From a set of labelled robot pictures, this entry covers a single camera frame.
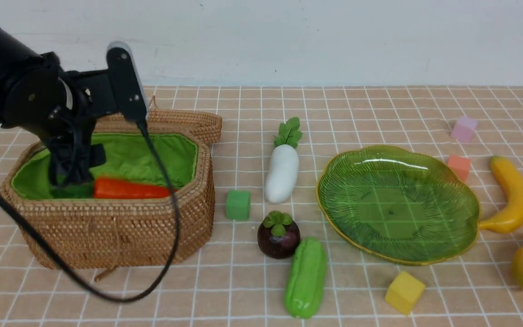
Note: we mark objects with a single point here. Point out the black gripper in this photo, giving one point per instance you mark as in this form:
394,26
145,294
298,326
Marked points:
83,98

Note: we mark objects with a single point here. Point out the orange toy carrot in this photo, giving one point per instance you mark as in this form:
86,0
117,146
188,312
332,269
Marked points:
114,188

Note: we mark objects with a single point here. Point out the white toy radish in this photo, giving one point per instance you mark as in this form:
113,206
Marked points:
284,162

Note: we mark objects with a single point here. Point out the dark purple toy mangosteen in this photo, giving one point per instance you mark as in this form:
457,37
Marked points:
278,235

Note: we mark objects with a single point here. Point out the green toy gourd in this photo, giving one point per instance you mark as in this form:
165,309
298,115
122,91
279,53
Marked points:
307,275

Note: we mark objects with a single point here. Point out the yellow toy banana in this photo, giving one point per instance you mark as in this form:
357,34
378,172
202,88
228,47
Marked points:
510,218

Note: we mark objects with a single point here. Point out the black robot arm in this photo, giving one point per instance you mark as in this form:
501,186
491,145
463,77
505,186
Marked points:
28,86

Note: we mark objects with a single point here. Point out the woven basket lid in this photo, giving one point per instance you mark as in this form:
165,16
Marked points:
204,126

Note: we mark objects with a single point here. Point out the green foam cube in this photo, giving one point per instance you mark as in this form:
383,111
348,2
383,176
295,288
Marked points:
238,204

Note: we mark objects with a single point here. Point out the green glass leaf plate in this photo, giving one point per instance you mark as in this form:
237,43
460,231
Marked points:
406,208

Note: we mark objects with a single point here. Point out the yellow foam cube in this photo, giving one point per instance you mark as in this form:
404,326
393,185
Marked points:
404,292

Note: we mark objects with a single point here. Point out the orange foam cube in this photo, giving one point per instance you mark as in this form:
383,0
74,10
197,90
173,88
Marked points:
460,166

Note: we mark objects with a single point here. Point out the pink foam cube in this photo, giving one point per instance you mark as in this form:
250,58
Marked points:
464,129

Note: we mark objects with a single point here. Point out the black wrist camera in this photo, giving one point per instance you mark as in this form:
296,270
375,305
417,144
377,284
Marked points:
125,83

